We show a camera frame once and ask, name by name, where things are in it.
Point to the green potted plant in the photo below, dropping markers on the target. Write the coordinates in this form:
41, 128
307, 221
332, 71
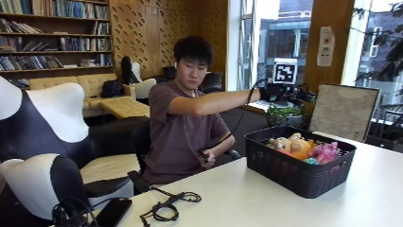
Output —
286, 115

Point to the white marker cube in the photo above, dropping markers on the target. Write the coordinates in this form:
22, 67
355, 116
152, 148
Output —
285, 72

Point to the the person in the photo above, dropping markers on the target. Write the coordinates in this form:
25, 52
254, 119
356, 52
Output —
179, 132

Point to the framed grey board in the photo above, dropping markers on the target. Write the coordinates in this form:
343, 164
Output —
343, 112

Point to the black office chair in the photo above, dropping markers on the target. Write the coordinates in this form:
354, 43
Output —
140, 145

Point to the white paper notice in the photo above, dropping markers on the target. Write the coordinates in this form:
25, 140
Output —
326, 47

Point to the beige plush toy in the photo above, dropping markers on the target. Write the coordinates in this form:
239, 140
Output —
282, 143

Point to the orange plush toy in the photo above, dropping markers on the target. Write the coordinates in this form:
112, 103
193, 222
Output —
300, 149

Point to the pink plush toy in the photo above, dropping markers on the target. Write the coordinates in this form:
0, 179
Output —
323, 152

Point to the teal small toy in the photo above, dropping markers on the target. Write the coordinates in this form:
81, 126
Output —
311, 161

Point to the black armchair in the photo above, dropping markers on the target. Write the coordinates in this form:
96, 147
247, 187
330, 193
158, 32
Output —
211, 82

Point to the black plastic basket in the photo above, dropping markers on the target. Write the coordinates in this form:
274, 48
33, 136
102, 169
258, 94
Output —
294, 176

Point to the beige tufted ottoman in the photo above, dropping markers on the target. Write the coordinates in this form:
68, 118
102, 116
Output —
125, 108

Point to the black smartphone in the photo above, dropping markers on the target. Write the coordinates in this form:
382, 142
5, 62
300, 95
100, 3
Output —
112, 212

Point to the small black white chair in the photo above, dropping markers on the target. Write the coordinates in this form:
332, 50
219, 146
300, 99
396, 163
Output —
138, 82

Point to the black backpack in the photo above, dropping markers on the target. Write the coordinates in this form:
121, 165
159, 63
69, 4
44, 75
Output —
112, 89

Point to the beige tufted sofa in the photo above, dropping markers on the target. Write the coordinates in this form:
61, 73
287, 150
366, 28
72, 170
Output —
89, 83

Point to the large black white lounge chair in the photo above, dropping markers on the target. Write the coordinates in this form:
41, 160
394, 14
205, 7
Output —
45, 126

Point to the black white chair back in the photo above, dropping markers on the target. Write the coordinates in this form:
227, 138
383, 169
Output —
37, 186

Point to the rows of assorted books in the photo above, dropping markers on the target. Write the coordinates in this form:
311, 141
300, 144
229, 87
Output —
76, 43

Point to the wooden bookshelf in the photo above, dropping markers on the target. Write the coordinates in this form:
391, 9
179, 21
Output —
62, 30

